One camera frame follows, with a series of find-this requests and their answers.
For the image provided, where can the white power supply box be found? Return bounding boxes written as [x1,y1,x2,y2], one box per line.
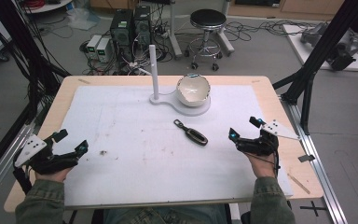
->
[95,37,113,63]
[86,34,103,59]

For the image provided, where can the black round stool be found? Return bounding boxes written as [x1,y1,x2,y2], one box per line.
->
[184,7,228,72]

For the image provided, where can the black car key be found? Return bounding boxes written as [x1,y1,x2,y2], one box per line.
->
[172,119,209,147]

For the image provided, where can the round white table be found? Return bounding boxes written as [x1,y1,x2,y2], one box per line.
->
[22,0,75,15]

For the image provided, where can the white foam mat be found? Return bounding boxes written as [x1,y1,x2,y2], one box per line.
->
[52,84,295,208]

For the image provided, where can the black wrist strap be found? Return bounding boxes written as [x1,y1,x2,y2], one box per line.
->
[11,157,34,196]

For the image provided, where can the aluminium rail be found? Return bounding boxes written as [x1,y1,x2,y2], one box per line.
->
[0,102,46,208]
[279,93,350,224]

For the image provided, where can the large black computer tower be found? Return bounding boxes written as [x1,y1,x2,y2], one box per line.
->
[109,8,135,63]

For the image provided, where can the white floor board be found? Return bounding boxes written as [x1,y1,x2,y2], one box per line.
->
[282,23,358,74]

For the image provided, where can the white eggshell-shaped bowl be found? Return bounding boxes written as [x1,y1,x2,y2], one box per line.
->
[175,73,212,108]

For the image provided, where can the white stand with pole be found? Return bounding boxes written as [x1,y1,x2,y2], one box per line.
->
[148,44,212,118]

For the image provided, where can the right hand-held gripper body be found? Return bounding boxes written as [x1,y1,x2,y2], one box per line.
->
[236,119,301,157]

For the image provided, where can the clear plastic bag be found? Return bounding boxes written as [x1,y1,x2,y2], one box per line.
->
[66,7,101,32]

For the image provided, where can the person's legs in jeans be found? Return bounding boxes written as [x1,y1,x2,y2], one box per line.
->
[103,203,231,224]

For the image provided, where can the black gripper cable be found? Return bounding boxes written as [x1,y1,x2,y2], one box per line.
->
[247,151,282,172]

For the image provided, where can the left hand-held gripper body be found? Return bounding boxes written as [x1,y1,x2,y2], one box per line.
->
[13,133,80,175]

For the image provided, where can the person's right hand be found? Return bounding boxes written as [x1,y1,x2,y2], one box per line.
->
[244,151,278,180]

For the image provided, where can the slim black computer tower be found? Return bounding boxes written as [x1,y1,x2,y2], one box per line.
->
[132,5,153,49]

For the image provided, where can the tangle of black floor cables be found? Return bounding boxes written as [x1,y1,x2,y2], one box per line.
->
[224,19,322,44]

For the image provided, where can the small black clip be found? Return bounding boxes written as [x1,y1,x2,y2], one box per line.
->
[297,153,316,163]

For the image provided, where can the black metal frame stand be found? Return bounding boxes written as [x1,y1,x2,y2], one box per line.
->
[272,0,358,135]
[0,0,72,125]

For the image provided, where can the person's left hand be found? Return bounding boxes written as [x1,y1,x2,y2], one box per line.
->
[34,165,76,184]

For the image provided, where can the grey and black device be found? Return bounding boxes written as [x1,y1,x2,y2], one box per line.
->
[300,21,358,72]

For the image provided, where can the white desk leg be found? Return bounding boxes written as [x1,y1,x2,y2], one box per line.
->
[216,0,236,58]
[167,0,184,61]

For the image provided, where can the tangle of computer cables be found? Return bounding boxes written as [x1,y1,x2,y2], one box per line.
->
[79,3,176,77]

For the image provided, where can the wooden stick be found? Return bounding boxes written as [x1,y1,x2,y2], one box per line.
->
[286,172,311,195]

